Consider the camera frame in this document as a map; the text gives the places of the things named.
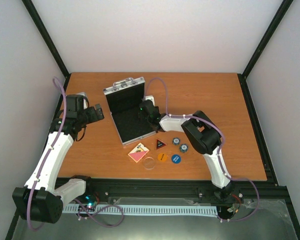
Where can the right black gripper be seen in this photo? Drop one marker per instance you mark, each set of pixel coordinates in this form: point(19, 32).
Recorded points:
point(141, 117)

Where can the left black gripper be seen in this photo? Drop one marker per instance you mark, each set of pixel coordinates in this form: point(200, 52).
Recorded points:
point(94, 117)

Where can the aluminium poker case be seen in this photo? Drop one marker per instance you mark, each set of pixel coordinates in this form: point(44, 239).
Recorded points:
point(123, 99)

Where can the blue green chip stack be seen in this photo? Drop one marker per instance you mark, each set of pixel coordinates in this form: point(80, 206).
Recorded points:
point(183, 148)
point(176, 141)

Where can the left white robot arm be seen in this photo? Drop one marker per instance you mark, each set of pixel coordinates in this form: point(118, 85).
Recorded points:
point(39, 200)

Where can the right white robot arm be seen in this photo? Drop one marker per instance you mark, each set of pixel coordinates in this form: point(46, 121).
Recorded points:
point(204, 137)

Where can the triangular all in button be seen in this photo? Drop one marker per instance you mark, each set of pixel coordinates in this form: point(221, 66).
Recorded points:
point(159, 144)

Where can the pink yellow card deck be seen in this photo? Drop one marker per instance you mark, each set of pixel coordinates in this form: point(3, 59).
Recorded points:
point(138, 152)

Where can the orange big blind button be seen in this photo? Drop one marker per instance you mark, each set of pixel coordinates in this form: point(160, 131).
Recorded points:
point(162, 157)

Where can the clear round dealer button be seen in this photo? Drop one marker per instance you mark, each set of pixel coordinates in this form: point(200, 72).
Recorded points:
point(149, 163)

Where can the blue small blind button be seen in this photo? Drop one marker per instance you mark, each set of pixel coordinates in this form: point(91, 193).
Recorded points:
point(176, 159)

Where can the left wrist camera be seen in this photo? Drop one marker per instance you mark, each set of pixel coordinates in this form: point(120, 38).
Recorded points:
point(86, 103)

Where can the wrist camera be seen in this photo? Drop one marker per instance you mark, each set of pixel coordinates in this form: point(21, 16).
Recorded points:
point(86, 103)
point(150, 98)

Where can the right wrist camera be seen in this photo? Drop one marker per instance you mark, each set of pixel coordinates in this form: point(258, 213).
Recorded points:
point(150, 98)

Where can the light blue cable duct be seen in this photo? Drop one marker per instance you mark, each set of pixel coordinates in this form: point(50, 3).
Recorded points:
point(155, 210)

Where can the black aluminium frame rail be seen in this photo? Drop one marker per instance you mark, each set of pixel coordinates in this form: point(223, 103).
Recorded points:
point(201, 191)

